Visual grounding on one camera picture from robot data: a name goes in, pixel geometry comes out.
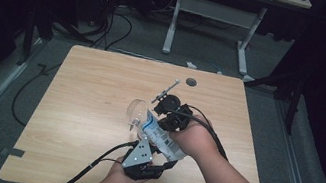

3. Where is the clear glass jar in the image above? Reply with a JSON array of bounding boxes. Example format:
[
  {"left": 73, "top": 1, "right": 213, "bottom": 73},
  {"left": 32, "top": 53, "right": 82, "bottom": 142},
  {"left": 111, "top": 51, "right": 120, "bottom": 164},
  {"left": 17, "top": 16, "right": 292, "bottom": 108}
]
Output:
[{"left": 122, "top": 97, "right": 152, "bottom": 136}]

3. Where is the dark round table grommet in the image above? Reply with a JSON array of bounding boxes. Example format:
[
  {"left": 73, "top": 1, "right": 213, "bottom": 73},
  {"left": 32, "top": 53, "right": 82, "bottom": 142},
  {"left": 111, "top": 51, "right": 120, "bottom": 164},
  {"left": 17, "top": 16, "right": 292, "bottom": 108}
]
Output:
[{"left": 184, "top": 76, "right": 199, "bottom": 88}]

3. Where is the blue and white carton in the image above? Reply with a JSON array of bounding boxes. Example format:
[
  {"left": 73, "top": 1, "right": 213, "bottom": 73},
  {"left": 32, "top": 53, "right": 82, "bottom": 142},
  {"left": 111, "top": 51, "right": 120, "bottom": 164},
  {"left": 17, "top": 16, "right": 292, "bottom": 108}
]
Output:
[{"left": 136, "top": 109, "right": 195, "bottom": 165}]

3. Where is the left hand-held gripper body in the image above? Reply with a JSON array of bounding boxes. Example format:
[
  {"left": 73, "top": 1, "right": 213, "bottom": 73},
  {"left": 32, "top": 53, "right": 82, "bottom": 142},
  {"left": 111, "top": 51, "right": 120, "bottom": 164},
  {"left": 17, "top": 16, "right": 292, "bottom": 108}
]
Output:
[{"left": 118, "top": 133, "right": 170, "bottom": 183}]

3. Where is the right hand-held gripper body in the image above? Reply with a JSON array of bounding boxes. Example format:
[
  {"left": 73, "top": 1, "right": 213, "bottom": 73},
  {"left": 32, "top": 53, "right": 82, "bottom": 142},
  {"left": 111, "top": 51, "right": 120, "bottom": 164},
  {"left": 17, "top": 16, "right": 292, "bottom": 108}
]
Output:
[{"left": 147, "top": 75, "right": 201, "bottom": 135}]

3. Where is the hand-held gripper black cable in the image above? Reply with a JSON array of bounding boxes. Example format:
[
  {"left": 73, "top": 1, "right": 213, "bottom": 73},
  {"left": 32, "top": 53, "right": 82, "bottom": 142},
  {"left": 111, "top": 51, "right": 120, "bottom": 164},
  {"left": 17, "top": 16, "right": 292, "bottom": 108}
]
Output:
[
  {"left": 160, "top": 101, "right": 237, "bottom": 162},
  {"left": 51, "top": 128, "right": 140, "bottom": 183}
]

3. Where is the black floor cable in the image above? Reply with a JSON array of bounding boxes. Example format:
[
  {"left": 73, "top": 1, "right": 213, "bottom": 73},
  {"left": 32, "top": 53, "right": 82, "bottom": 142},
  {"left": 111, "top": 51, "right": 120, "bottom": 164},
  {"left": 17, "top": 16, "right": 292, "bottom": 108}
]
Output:
[{"left": 8, "top": 55, "right": 62, "bottom": 131}]

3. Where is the bundle of black cables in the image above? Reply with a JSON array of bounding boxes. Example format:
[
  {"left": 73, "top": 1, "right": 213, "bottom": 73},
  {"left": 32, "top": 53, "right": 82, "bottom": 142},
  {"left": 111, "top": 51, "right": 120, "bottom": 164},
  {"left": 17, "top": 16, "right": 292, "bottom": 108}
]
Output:
[{"left": 85, "top": 0, "right": 138, "bottom": 56}]

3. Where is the dark metal stand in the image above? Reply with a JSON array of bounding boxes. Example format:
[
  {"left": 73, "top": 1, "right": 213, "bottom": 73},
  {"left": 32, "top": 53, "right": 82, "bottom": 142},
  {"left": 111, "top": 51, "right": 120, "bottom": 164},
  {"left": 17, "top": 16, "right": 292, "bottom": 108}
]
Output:
[{"left": 235, "top": 60, "right": 308, "bottom": 137}]

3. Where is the left hand-held gripper black cable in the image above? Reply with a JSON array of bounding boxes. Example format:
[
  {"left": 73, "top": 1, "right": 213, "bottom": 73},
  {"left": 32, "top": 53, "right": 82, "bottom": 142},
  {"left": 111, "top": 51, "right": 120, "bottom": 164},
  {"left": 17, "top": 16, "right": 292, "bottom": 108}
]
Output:
[{"left": 51, "top": 128, "right": 140, "bottom": 183}]

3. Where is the white metal frame desk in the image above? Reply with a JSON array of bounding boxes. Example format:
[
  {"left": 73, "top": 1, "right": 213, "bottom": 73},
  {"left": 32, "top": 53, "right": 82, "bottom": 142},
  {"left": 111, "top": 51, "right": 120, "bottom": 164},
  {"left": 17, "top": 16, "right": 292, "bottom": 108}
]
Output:
[{"left": 158, "top": 0, "right": 313, "bottom": 93}]

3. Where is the person's right hand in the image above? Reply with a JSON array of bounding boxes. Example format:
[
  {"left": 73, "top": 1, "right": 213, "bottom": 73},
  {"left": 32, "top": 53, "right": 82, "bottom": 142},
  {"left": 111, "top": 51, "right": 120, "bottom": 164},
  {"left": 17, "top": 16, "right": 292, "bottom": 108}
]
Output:
[{"left": 166, "top": 113, "right": 225, "bottom": 163}]

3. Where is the person's left hand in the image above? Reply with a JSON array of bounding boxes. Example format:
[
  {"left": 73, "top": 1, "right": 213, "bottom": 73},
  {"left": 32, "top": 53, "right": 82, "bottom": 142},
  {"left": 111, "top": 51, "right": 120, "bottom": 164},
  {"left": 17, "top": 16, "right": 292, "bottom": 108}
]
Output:
[{"left": 104, "top": 154, "right": 149, "bottom": 183}]

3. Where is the right hand-held gripper black cable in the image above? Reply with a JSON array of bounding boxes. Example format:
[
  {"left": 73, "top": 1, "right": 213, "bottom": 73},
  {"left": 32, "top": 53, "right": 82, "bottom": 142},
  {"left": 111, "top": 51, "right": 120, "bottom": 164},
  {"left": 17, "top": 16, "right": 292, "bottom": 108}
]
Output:
[{"left": 160, "top": 101, "right": 237, "bottom": 162}]

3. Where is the grey tape piece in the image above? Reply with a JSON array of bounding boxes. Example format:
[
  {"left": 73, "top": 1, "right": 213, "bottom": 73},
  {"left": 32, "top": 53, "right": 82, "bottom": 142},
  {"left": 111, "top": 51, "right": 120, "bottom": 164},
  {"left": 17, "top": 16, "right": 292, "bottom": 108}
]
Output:
[{"left": 0, "top": 145, "right": 27, "bottom": 159}]

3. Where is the white scrap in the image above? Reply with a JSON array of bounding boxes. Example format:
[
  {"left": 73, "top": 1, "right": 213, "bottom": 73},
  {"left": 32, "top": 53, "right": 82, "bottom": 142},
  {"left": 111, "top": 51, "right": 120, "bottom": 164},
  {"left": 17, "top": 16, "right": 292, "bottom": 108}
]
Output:
[{"left": 185, "top": 60, "right": 198, "bottom": 70}]

